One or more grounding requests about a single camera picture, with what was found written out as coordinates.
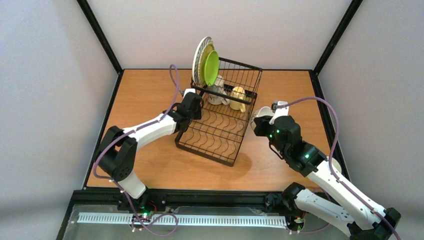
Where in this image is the tall seashell mug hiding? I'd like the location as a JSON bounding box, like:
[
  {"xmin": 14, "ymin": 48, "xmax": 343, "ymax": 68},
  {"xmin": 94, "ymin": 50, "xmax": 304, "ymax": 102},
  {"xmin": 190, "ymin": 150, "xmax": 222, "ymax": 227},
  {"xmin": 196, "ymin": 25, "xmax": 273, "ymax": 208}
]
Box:
[{"xmin": 207, "ymin": 75, "xmax": 230, "ymax": 106}]

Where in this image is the black wire dish rack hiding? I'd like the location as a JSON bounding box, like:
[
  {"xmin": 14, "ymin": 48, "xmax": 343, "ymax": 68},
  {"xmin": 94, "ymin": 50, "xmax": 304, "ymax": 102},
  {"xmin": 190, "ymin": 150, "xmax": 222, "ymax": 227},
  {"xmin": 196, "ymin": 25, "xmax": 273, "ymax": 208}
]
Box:
[{"xmin": 175, "ymin": 57, "xmax": 263, "ymax": 167}]

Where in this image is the yellow handled white mug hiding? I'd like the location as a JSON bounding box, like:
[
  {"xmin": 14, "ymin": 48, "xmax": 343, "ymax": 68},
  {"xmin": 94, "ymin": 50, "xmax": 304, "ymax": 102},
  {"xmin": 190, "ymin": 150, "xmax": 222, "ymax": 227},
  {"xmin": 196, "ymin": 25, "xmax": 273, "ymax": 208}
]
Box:
[{"xmin": 229, "ymin": 86, "xmax": 246, "ymax": 113}]

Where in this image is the green plate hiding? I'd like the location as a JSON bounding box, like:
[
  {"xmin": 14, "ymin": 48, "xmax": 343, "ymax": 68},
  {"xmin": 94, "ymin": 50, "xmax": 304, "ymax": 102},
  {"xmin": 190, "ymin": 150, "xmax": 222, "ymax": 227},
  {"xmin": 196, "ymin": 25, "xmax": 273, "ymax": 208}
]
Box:
[{"xmin": 203, "ymin": 50, "xmax": 220, "ymax": 86}]

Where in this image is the woven bamboo tray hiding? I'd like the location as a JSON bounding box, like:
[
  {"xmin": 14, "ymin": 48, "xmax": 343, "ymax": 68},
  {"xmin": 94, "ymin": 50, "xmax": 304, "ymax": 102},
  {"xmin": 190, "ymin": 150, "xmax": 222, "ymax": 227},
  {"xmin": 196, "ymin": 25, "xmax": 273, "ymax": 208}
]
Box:
[{"xmin": 197, "ymin": 41, "xmax": 215, "ymax": 85}]

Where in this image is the blue striped white plate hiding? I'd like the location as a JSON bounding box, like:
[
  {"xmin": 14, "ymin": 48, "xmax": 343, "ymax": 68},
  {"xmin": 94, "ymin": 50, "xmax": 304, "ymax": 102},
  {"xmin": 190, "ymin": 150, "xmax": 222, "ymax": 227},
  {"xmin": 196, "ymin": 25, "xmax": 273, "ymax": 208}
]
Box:
[{"xmin": 191, "ymin": 36, "xmax": 212, "ymax": 85}]

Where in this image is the white bowl with dark base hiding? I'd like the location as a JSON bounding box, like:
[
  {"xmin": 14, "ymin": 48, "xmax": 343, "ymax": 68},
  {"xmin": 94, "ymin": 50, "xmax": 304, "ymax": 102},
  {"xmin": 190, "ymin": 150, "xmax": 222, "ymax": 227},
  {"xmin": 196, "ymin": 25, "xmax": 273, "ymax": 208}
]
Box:
[{"xmin": 331, "ymin": 158, "xmax": 342, "ymax": 173}]

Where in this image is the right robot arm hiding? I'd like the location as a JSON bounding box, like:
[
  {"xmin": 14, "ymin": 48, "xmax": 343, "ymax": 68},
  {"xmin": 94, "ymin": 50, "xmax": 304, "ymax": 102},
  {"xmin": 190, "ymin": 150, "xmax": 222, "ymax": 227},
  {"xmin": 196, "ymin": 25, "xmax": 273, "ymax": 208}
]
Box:
[{"xmin": 251, "ymin": 115, "xmax": 401, "ymax": 240}]

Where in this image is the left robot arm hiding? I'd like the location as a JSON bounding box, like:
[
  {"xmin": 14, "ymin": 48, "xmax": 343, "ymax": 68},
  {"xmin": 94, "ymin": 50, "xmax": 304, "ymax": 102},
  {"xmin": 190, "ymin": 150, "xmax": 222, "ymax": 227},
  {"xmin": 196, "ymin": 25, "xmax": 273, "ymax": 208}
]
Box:
[{"xmin": 93, "ymin": 88, "xmax": 204, "ymax": 199}]

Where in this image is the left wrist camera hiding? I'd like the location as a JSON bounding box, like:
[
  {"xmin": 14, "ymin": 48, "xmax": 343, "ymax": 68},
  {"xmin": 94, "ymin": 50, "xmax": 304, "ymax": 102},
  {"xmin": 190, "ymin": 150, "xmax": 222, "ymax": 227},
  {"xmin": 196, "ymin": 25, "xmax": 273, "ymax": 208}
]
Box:
[{"xmin": 183, "ymin": 88, "xmax": 196, "ymax": 97}]

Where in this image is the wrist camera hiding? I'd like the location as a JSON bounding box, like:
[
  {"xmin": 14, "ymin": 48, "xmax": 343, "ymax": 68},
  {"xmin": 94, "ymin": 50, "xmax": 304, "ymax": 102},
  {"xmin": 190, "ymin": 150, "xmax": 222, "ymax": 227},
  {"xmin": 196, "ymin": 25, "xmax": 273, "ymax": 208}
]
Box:
[
  {"xmin": 269, "ymin": 100, "xmax": 289, "ymax": 125},
  {"xmin": 183, "ymin": 88, "xmax": 196, "ymax": 97}
]

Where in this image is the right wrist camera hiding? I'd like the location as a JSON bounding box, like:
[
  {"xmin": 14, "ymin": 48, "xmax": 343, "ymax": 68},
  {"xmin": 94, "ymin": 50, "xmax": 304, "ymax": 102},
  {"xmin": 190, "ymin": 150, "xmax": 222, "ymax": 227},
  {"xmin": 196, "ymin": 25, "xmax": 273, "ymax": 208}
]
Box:
[{"xmin": 269, "ymin": 100, "xmax": 289, "ymax": 125}]

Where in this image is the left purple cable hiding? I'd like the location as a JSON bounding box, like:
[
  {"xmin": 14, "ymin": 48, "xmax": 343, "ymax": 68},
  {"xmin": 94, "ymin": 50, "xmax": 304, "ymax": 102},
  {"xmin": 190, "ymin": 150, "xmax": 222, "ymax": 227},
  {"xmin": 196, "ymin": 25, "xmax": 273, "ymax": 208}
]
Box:
[{"xmin": 92, "ymin": 64, "xmax": 185, "ymax": 237}]

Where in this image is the purple cable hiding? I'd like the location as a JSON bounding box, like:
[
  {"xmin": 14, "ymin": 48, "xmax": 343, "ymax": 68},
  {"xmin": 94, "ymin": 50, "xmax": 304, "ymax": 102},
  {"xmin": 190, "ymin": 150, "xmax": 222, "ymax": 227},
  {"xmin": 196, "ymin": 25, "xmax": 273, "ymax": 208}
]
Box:
[
  {"xmin": 92, "ymin": 64, "xmax": 185, "ymax": 237},
  {"xmin": 278, "ymin": 96, "xmax": 402, "ymax": 240}
]

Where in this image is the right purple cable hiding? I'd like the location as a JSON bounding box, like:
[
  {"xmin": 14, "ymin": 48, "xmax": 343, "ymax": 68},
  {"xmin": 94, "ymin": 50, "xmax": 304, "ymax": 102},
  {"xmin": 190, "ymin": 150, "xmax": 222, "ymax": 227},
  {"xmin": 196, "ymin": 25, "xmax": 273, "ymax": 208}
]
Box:
[{"xmin": 278, "ymin": 96, "xmax": 402, "ymax": 240}]

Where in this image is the black aluminium base frame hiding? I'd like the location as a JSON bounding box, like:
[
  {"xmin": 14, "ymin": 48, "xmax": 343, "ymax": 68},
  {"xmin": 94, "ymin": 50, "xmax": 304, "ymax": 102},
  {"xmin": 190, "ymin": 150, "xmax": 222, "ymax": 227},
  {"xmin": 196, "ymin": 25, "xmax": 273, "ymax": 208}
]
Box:
[{"xmin": 62, "ymin": 187, "xmax": 379, "ymax": 240}]

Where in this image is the right black corner post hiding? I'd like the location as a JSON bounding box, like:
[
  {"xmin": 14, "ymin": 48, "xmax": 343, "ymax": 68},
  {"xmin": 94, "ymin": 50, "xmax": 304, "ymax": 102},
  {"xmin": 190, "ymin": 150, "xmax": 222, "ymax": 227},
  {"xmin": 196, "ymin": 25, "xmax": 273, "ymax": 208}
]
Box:
[{"xmin": 313, "ymin": 0, "xmax": 363, "ymax": 76}]

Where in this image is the black corner post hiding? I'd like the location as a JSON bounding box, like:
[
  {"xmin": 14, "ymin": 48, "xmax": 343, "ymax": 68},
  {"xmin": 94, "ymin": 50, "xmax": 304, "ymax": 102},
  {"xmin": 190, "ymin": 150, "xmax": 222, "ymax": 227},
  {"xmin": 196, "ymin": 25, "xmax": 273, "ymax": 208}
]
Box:
[
  {"xmin": 313, "ymin": 0, "xmax": 363, "ymax": 76},
  {"xmin": 77, "ymin": 0, "xmax": 123, "ymax": 75}
]

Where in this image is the left black corner post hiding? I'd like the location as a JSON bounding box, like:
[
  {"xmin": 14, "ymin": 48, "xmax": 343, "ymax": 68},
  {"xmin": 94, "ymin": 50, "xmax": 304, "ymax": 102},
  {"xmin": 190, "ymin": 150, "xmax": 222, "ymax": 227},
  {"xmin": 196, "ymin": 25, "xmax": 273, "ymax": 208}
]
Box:
[{"xmin": 77, "ymin": 0, "xmax": 123, "ymax": 75}]

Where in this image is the white slotted cable duct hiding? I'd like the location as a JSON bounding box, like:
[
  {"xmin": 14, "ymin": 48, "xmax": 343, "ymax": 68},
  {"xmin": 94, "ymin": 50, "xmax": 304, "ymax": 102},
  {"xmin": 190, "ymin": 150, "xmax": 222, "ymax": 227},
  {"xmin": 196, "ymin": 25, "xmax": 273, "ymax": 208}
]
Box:
[{"xmin": 76, "ymin": 212, "xmax": 287, "ymax": 229}]

